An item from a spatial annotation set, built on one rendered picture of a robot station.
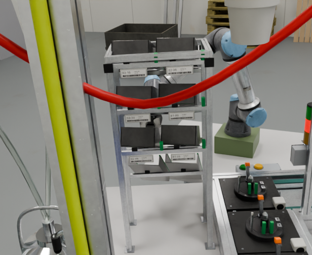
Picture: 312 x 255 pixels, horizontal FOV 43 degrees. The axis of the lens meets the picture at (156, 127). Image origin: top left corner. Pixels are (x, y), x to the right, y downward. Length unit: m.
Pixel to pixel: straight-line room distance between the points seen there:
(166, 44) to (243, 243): 0.77
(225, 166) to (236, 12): 1.91
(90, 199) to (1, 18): 8.82
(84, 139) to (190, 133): 1.07
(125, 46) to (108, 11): 9.15
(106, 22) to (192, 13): 2.34
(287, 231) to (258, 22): 1.34
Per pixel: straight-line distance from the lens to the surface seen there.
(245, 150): 2.27
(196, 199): 1.94
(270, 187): 1.84
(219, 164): 2.21
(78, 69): 0.37
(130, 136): 1.46
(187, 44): 1.34
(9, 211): 3.65
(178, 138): 1.45
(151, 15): 9.99
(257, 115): 2.11
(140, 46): 1.34
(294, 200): 1.88
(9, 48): 0.39
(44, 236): 0.89
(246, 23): 0.32
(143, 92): 1.39
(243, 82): 2.04
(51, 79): 0.36
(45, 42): 0.36
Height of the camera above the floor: 1.98
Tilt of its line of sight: 25 degrees down
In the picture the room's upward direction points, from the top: 4 degrees counter-clockwise
